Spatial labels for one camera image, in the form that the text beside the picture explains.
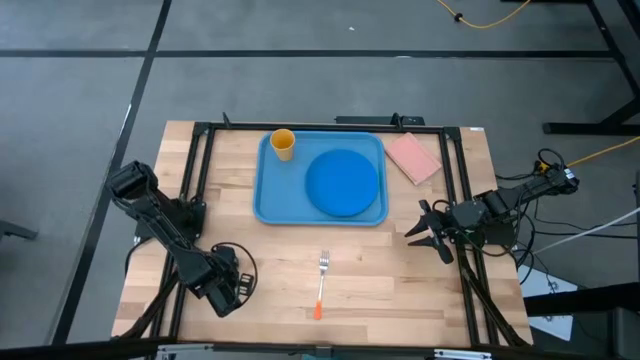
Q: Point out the black metal table frame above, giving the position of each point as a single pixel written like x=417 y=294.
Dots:
x=325 y=127

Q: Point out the black floor beam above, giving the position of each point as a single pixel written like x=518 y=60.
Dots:
x=580 y=300

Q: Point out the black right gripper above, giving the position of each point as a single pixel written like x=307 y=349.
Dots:
x=445 y=225

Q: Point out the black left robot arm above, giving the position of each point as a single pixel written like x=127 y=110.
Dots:
x=165 y=225

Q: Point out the light blue plastic tray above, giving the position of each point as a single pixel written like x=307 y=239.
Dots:
x=280 y=200

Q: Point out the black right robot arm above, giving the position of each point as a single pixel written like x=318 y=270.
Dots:
x=500 y=202

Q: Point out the pink sponge cloth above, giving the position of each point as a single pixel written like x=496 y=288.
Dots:
x=413 y=157

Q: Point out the black metal stand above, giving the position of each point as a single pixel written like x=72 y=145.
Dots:
x=615 y=55

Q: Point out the yellow plastic cup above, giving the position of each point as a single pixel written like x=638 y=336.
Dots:
x=283 y=145

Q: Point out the blue round plate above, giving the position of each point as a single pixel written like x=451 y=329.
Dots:
x=341 y=183

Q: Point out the dark grey furniture foot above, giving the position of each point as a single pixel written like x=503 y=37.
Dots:
x=15 y=231

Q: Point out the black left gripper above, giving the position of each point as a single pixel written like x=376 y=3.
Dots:
x=222 y=287

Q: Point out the white paper sheet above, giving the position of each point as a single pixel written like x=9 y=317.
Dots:
x=545 y=285

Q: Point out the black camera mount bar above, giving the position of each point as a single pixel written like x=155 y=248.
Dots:
x=370 y=120

